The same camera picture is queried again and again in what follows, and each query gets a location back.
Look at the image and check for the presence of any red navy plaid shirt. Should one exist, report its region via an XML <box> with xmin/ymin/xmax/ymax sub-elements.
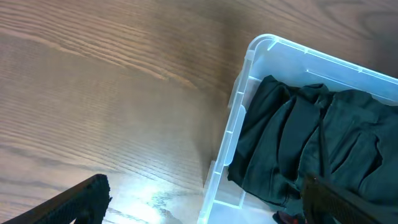
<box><xmin>272</xmin><ymin>211</ymin><xmax>307</xmax><ymax>224</ymax></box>

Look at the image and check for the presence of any clear plastic storage bin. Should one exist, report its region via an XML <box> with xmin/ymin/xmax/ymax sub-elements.
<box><xmin>198</xmin><ymin>34</ymin><xmax>397</xmax><ymax>224</ymax></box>

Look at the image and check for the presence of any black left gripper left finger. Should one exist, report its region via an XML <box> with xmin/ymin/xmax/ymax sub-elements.
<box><xmin>4</xmin><ymin>174</ymin><xmax>111</xmax><ymax>224</ymax></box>

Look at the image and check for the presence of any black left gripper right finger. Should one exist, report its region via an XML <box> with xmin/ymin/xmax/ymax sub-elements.
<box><xmin>302</xmin><ymin>175</ymin><xmax>397</xmax><ymax>224</ymax></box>

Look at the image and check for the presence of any black garment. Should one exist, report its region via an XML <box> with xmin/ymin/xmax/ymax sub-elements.
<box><xmin>228</xmin><ymin>76</ymin><xmax>397</xmax><ymax>215</ymax></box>

